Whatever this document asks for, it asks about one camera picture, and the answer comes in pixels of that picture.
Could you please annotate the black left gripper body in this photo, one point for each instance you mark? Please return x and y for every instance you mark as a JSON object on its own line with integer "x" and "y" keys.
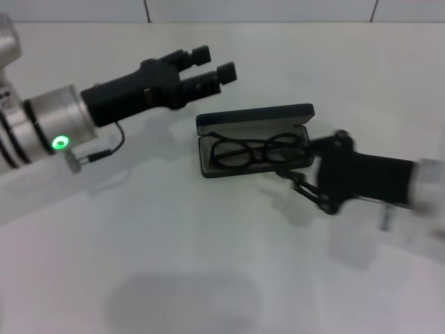
{"x": 132, "y": 92}

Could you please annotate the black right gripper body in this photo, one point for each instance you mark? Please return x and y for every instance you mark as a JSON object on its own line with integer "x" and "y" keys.
{"x": 368, "y": 177}

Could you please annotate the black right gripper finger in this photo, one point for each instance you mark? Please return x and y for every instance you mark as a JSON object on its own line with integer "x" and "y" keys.
{"x": 320, "y": 143}
{"x": 307, "y": 189}

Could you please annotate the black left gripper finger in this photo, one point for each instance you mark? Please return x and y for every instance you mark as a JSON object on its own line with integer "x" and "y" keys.
{"x": 200, "y": 55}
{"x": 208, "y": 81}

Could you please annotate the black glasses case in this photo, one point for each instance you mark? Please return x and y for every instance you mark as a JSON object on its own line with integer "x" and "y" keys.
{"x": 250, "y": 116}

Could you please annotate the black round-frame glasses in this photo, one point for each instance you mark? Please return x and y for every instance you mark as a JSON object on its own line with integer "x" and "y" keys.
{"x": 259, "y": 151}

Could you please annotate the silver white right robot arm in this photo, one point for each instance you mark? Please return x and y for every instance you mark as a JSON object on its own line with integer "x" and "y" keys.
{"x": 431, "y": 188}

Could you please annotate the silver right wrist connector plug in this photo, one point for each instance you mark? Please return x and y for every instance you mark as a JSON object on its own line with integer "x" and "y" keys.
{"x": 387, "y": 217}

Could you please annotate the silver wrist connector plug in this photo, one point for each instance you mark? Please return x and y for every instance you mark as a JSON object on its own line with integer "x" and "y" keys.
{"x": 74, "y": 163}
{"x": 387, "y": 217}

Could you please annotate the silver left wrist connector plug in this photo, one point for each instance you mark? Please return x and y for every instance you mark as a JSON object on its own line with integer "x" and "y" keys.
{"x": 74, "y": 163}

